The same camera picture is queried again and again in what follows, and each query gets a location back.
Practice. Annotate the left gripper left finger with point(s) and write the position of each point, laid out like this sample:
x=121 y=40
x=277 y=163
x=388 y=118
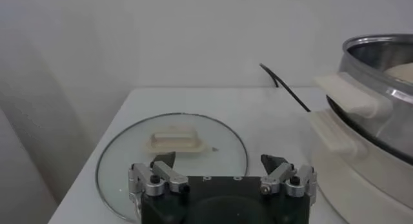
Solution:
x=161 y=180

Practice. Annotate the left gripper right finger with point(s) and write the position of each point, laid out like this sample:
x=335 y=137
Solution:
x=284 y=180

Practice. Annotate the round glass pot lid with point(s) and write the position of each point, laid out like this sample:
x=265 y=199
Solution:
x=129 y=148

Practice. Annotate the white steamed baozi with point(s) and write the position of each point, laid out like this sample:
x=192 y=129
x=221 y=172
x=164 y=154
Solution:
x=401 y=73

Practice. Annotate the perforated steel steamer basket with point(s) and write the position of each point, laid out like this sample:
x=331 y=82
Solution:
x=355 y=93

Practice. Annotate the white electric cooker base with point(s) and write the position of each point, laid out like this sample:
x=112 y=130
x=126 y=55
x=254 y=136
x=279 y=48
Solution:
x=364 y=180

